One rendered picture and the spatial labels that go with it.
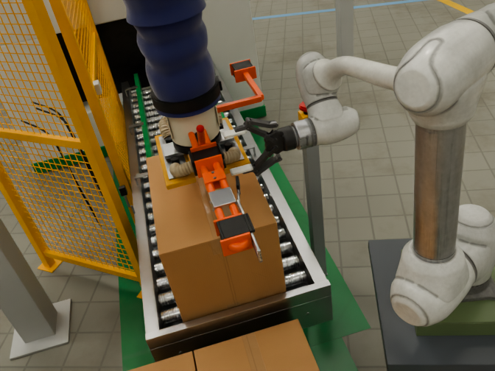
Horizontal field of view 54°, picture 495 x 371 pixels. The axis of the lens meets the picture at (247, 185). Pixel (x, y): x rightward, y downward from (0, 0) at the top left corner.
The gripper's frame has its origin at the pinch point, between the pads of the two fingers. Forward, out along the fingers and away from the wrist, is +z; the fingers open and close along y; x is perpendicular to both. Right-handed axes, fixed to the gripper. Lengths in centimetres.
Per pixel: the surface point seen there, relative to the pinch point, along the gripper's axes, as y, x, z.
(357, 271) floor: 122, 41, -61
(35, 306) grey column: 98, 60, 102
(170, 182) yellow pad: 11.3, 9.8, 20.0
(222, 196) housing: -1.4, -20.9, 7.0
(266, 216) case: 27.3, -1.2, -7.8
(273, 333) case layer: 68, -18, -1
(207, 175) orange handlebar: -1.3, -9.7, 9.0
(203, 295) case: 52, -5, 20
